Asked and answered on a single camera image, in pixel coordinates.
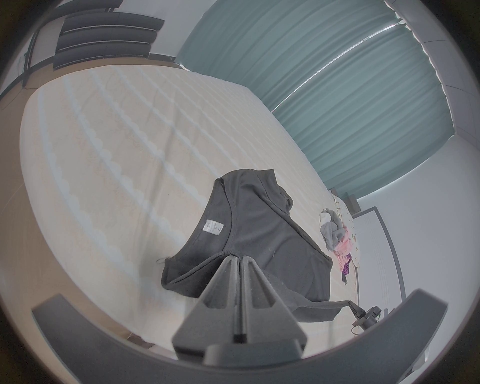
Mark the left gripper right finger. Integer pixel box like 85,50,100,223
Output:
240,254,308,362

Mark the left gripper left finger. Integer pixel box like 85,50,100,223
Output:
172,254,242,366

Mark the black T-shirt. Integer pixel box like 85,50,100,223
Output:
161,169,355,324

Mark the pink garment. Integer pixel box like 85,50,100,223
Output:
334,229,355,267

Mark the grey garment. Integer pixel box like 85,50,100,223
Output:
319,210,347,251

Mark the grey bedside table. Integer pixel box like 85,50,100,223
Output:
339,191,361,212

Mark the bed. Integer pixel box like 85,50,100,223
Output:
17,62,407,347

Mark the blue-green curtain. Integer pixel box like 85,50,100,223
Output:
272,22,456,201
175,0,407,111

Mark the black chest of drawers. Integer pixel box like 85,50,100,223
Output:
52,0,166,71

